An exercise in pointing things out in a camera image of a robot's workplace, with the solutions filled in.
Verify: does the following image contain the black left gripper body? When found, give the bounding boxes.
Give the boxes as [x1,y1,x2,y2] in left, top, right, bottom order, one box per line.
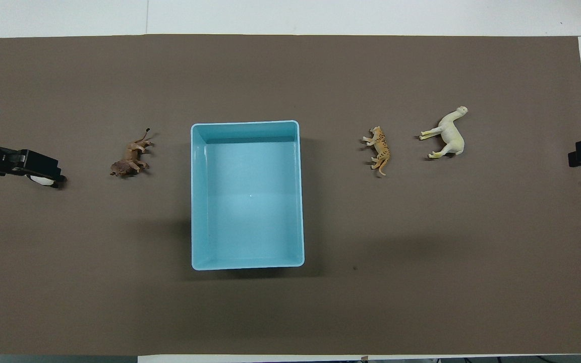
[0,149,62,181]

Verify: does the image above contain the cream camel toy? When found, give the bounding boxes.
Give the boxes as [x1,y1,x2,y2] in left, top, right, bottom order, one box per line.
[419,106,469,160]

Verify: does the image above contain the brown lion toy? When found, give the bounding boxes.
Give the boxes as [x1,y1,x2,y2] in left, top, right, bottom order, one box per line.
[109,128,154,178]

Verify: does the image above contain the orange striped tiger toy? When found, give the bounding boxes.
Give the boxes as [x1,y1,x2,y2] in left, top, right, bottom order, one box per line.
[362,126,391,176]

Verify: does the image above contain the brown table mat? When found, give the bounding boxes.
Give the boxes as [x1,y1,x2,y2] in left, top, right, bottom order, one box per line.
[0,34,581,356]

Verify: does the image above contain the light blue storage box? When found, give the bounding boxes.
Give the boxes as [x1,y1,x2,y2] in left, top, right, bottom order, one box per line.
[191,120,305,271]

